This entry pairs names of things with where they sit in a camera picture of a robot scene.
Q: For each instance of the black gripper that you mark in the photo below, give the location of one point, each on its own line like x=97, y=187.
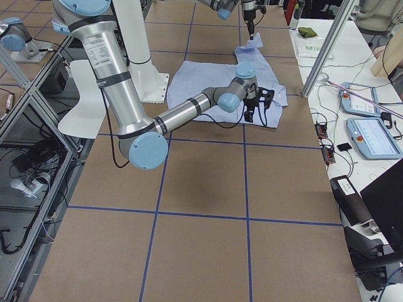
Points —
x=250, y=103
x=247, y=15

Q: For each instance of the light blue striped shirt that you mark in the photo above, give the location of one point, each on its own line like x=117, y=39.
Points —
x=226, y=86

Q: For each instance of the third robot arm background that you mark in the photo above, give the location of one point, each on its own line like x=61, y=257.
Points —
x=16, y=38

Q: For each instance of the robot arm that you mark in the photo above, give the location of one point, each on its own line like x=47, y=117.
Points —
x=224, y=9
x=114, y=39

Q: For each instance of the green cloth pouch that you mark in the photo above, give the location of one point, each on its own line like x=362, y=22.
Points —
x=307, y=32

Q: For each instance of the clear plastic MINI bag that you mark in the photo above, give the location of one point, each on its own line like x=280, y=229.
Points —
x=309, y=47

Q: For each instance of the orange circuit board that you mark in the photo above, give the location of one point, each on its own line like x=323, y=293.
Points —
x=321, y=130

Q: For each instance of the reacher grabber stick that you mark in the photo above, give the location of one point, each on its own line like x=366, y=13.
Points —
x=382, y=108

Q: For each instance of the small black phone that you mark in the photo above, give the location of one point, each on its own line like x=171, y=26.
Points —
x=344, y=147

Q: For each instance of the upper teach pendant tablet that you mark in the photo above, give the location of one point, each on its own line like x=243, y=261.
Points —
x=356, y=106

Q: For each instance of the teach pendant tablet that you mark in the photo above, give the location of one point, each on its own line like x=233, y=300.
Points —
x=373, y=139
x=356, y=106

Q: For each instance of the lower teach pendant tablet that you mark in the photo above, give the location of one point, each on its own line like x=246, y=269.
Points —
x=373, y=139

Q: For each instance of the seated person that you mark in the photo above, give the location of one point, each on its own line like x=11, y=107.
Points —
x=382, y=51

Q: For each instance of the black laptop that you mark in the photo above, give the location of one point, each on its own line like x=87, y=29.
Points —
x=383, y=199

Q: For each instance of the white plastic chair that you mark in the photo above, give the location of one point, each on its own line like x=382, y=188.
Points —
x=85, y=118

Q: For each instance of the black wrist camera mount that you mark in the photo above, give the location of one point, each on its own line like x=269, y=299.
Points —
x=265, y=96

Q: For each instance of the aluminium frame post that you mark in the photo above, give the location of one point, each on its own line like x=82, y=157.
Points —
x=335, y=30

